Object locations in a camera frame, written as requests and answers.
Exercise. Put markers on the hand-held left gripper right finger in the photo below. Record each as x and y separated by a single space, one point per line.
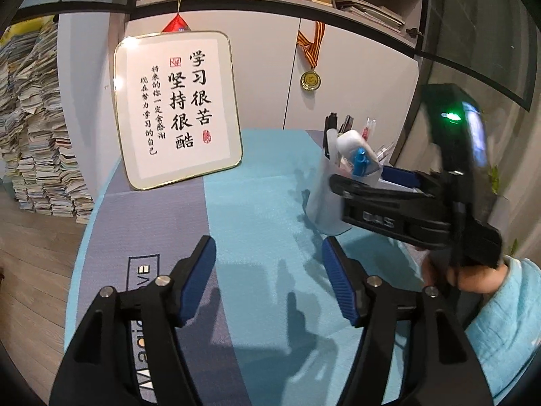
338 279

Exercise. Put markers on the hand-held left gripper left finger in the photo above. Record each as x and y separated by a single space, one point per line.
196 279

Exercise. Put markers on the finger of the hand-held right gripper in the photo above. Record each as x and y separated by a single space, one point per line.
399 175
393 215

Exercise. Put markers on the red white patterned pen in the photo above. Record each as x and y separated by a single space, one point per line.
370 129

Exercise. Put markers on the white correction tape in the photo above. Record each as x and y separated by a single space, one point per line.
353 141

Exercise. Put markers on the translucent plastic cup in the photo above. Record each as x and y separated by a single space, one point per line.
325 203

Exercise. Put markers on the black pen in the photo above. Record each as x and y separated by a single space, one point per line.
345 123
330 135

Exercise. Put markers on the person's right hand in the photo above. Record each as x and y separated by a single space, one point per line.
477 281

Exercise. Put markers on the green leafy plant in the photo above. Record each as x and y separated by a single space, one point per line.
493 177

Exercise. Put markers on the blue grey table mat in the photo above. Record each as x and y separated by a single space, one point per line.
262 220

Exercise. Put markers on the gold medal with striped ribbon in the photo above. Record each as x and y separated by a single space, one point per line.
310 79

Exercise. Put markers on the black door hinge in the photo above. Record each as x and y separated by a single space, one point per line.
414 32

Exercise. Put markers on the pile of magazines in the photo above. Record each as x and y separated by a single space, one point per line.
372 12

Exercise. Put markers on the framed calligraphy sign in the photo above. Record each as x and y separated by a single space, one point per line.
177 110

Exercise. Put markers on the white bookshelf cabinet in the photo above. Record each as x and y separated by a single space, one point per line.
262 72

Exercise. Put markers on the tall stack of papers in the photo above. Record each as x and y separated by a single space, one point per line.
38 135

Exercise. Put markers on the red hanging ornament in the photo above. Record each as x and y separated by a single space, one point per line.
176 24

